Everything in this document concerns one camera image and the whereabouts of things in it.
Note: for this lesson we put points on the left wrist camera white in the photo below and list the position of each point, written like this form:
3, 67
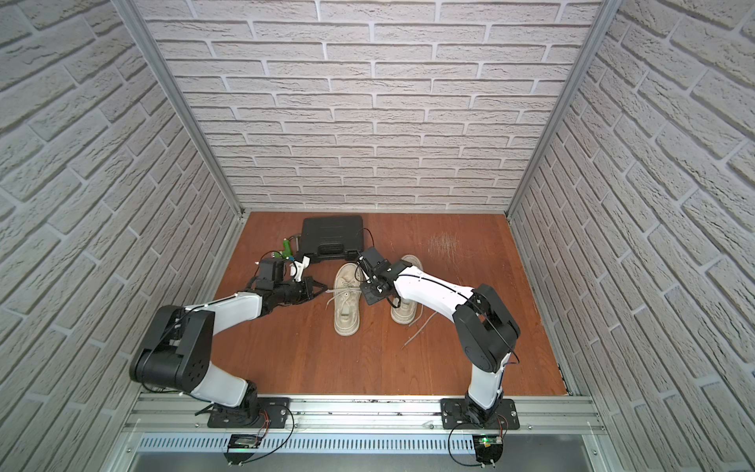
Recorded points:
297, 267

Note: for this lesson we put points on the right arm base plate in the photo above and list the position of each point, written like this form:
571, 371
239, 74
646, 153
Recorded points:
456, 412

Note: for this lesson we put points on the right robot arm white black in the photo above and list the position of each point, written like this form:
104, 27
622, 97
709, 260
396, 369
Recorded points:
486, 329

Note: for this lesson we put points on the corner aluminium post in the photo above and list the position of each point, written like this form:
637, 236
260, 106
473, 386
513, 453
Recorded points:
588, 51
137, 26

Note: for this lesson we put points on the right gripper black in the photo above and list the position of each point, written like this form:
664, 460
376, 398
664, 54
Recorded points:
370, 296

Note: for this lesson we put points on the right corner aluminium post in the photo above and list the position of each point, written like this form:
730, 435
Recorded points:
588, 51

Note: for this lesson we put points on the left controller board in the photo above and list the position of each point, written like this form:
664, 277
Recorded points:
242, 449

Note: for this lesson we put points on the aluminium front rail frame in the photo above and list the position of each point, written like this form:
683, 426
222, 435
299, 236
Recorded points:
364, 433

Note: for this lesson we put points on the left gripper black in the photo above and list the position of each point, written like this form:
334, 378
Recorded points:
304, 289

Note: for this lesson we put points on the black plastic tool case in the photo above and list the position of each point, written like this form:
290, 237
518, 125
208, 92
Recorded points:
330, 238

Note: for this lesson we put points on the beige sneaker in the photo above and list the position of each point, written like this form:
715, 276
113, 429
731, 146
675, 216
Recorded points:
406, 313
346, 299

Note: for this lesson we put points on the right controller board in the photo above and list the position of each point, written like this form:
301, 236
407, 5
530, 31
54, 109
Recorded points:
488, 449

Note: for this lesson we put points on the left corner aluminium post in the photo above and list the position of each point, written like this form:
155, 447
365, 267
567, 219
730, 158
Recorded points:
137, 26

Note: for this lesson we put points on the controller board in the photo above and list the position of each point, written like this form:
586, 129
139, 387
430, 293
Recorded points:
242, 449
488, 449

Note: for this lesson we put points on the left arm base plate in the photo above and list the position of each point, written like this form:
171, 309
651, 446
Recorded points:
267, 411

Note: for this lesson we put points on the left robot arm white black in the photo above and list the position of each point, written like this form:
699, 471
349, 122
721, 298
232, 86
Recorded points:
176, 351

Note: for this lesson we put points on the green handled tool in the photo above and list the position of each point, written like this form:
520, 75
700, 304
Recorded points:
288, 251

